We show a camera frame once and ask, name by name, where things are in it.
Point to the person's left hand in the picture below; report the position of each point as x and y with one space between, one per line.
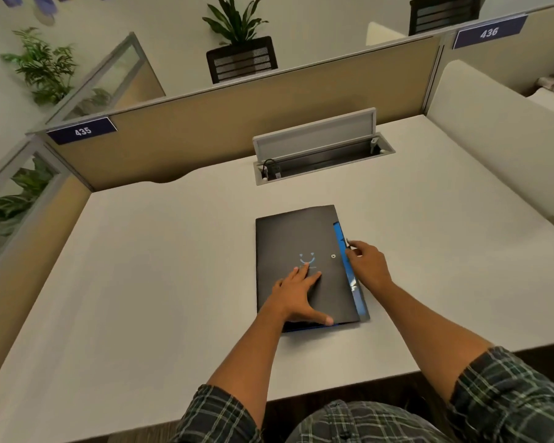
291 302

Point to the person's right hand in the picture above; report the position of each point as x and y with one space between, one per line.
371 267

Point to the person's left middle finger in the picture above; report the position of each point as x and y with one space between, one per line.
304 274

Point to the person's left thumb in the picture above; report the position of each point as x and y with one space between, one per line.
321 319

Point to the person's left little finger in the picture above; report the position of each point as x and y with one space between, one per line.
280 286

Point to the person's right thumb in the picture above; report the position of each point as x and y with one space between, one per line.
352 258

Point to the black folder with blue edge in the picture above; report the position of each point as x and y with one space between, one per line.
295 235

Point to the person's right forearm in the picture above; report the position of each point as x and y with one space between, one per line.
424 336

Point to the person's left forearm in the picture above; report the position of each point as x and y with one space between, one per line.
249 364

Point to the long tan desk partition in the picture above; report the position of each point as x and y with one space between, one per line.
240 119

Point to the white rounded desk divider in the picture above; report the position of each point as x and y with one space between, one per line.
498 133

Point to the dark plaid shirt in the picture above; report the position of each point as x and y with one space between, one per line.
503 401

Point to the black mesh office chair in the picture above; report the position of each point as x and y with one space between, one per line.
242 59
443 13

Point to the blue number sign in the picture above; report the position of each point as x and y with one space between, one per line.
82 131
489 32

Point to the tan side partition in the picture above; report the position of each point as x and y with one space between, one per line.
23 272

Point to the broad-leaf green plant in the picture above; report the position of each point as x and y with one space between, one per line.
235 20

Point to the glass partition panel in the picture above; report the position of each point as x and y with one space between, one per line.
9 202
115 78

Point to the dark green leafy plant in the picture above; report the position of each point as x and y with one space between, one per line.
16 200

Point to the green fern plant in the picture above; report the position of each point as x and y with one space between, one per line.
44 64

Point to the hanging blue paper decorations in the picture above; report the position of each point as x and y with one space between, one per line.
46 6

